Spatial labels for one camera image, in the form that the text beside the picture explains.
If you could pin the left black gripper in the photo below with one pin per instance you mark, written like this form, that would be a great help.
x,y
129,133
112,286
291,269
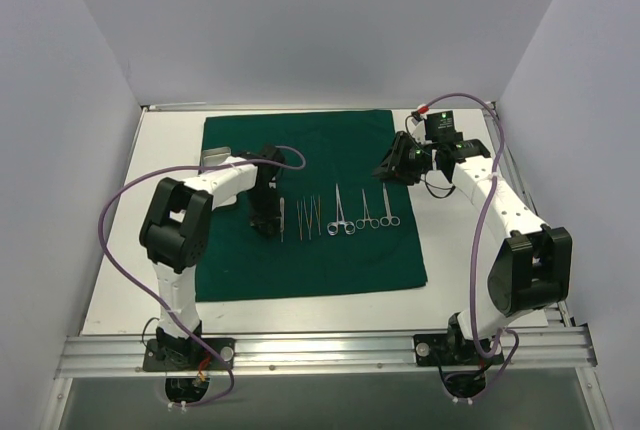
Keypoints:
x,y
265,215

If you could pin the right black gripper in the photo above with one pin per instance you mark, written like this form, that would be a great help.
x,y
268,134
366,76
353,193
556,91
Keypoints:
x,y
398,159

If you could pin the silver tweezers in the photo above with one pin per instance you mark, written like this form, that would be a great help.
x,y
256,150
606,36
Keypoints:
x,y
316,200
308,216
299,220

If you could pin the silver surgical scissors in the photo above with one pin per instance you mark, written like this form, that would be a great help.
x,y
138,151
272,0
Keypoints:
x,y
388,219

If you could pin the silver straight hemostat forceps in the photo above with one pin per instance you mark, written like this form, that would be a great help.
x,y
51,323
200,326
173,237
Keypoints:
x,y
366,220

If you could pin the green surgical cloth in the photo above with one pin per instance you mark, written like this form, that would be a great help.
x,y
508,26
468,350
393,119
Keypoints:
x,y
340,148

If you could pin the silver curved hemostat forceps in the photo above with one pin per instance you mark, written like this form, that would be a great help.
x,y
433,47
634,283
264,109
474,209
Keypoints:
x,y
338,203

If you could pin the silver metal instrument tray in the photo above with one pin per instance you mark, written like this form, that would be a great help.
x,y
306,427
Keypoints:
x,y
212,157

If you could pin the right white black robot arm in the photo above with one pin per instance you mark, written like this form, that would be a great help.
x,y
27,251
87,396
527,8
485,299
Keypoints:
x,y
465,167

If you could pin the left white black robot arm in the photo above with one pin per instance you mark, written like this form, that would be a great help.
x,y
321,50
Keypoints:
x,y
175,231

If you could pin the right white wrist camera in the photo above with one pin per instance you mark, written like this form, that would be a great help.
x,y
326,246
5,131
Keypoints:
x,y
415,119

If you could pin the back aluminium rail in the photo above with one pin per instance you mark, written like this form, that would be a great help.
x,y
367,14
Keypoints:
x,y
278,107

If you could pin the aluminium rail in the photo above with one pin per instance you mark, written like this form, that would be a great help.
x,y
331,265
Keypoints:
x,y
278,107
520,170
555,347

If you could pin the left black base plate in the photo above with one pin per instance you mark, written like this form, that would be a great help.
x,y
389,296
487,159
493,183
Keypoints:
x,y
160,358

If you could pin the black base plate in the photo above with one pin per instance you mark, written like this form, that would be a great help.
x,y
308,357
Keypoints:
x,y
433,349
160,358

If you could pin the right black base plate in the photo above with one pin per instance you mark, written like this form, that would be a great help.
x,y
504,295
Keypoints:
x,y
433,349

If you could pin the front aluminium rail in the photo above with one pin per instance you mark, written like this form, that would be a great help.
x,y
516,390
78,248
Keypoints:
x,y
555,347

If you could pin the right aluminium rail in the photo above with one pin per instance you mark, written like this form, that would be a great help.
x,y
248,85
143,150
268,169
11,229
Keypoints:
x,y
520,170

